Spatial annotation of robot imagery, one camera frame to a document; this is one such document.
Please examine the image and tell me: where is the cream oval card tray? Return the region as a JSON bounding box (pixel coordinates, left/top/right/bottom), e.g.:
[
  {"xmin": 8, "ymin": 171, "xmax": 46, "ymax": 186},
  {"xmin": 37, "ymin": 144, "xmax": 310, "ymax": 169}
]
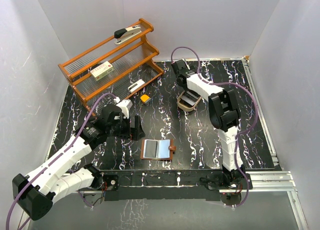
[{"xmin": 176, "ymin": 89, "xmax": 202, "ymax": 113}]

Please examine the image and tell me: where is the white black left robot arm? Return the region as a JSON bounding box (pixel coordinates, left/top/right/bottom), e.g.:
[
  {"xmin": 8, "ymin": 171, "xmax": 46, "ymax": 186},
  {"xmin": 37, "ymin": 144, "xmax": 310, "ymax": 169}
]
[{"xmin": 12, "ymin": 99, "xmax": 145, "ymax": 221}]

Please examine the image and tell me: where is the small white black device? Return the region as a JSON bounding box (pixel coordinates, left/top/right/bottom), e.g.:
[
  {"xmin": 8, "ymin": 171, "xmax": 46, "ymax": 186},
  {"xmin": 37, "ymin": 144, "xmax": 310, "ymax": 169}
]
[{"xmin": 127, "ymin": 79, "xmax": 145, "ymax": 93}]

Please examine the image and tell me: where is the orange wooden shelf rack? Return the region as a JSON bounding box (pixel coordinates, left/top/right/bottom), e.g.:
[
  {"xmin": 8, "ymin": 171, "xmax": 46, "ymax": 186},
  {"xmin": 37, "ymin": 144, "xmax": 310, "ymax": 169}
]
[{"xmin": 58, "ymin": 18, "xmax": 164, "ymax": 111}]

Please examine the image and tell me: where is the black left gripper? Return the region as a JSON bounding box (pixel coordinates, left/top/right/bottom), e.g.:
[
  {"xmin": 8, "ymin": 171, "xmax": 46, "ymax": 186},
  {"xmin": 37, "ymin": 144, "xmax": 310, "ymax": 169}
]
[{"xmin": 107, "ymin": 113, "xmax": 145, "ymax": 141}]

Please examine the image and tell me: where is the white staples box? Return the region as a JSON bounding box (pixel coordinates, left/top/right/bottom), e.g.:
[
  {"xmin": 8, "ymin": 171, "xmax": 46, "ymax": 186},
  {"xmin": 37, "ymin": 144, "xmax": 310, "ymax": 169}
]
[{"xmin": 90, "ymin": 61, "xmax": 114, "ymax": 81}]

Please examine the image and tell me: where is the yellow grey eraser block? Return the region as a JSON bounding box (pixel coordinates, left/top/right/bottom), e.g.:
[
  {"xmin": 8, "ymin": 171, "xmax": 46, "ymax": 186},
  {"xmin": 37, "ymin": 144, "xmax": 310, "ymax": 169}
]
[{"xmin": 140, "ymin": 94, "xmax": 151, "ymax": 105}]

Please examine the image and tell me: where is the brown leather card holder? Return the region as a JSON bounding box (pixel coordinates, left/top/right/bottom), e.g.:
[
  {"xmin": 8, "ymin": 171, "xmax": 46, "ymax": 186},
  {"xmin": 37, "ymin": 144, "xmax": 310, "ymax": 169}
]
[{"xmin": 140, "ymin": 139, "xmax": 177, "ymax": 161}]

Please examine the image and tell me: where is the grey credit card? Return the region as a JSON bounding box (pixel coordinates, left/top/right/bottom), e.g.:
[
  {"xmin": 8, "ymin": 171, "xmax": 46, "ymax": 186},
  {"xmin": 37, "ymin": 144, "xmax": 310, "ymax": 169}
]
[{"xmin": 144, "ymin": 140, "xmax": 158, "ymax": 158}]

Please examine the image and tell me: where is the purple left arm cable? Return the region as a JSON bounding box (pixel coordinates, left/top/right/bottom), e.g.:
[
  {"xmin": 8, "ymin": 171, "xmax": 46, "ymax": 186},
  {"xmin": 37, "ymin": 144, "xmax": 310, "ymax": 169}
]
[{"xmin": 4, "ymin": 92, "xmax": 121, "ymax": 230}]

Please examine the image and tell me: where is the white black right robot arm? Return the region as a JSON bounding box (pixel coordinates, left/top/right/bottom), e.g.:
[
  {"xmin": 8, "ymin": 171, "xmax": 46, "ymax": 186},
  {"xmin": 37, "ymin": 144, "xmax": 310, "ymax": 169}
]
[{"xmin": 171, "ymin": 59, "xmax": 243, "ymax": 189}]

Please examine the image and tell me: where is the aluminium frame rail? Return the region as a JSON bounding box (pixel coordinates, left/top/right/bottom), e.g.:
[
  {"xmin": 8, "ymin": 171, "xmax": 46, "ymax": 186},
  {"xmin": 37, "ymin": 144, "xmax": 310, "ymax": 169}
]
[{"xmin": 241, "ymin": 55, "xmax": 309, "ymax": 230}]

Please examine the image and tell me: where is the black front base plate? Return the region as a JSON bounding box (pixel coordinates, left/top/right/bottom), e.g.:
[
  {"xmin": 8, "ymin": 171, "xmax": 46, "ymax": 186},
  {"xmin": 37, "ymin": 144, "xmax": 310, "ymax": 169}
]
[{"xmin": 103, "ymin": 169, "xmax": 226, "ymax": 202}]

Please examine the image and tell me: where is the black white stapler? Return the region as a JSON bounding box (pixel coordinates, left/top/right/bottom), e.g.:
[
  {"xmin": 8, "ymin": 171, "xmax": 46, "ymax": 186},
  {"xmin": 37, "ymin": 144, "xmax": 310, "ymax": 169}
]
[{"xmin": 114, "ymin": 25, "xmax": 142, "ymax": 45}]

